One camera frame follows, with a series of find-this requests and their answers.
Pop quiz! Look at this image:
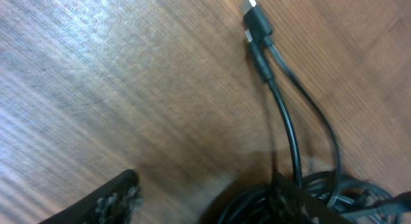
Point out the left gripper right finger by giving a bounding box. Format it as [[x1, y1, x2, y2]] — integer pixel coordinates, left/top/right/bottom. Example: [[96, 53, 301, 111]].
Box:
[[269, 174, 351, 224]]

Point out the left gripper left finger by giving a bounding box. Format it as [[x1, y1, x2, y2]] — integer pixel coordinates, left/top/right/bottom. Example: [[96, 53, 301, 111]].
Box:
[[40, 169, 143, 224]]

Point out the black cable bundle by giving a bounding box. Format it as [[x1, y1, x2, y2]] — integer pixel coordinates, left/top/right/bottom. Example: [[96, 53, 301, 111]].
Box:
[[198, 0, 411, 224]]

